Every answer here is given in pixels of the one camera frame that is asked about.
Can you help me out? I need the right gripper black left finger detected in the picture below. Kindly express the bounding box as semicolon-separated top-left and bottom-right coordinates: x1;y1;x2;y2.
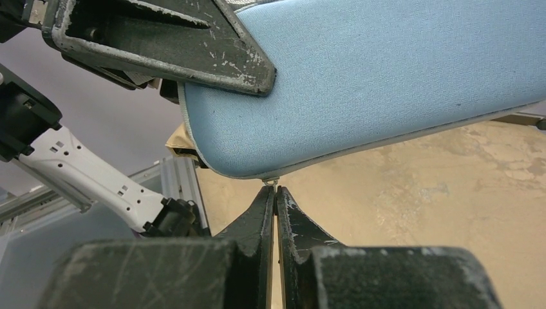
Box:
38;187;274;308

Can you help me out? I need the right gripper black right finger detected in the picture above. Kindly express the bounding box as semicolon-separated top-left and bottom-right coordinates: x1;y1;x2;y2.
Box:
276;187;502;308

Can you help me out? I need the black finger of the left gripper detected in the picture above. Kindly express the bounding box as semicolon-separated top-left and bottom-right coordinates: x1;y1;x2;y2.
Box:
41;1;276;96

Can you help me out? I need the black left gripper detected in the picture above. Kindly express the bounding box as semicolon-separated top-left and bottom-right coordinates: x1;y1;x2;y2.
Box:
1;0;56;43

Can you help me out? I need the light blue umbrella case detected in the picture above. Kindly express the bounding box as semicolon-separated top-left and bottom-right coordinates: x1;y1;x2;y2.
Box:
180;1;545;180

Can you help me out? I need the beige umbrella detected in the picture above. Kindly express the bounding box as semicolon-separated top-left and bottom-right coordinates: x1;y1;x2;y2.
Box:
165;123;209;169

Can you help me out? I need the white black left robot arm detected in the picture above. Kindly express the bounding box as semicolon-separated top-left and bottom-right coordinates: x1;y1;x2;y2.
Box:
1;1;276;237

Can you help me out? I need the aluminium extrusion rail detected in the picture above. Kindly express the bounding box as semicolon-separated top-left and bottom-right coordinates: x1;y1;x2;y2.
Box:
13;156;211;238

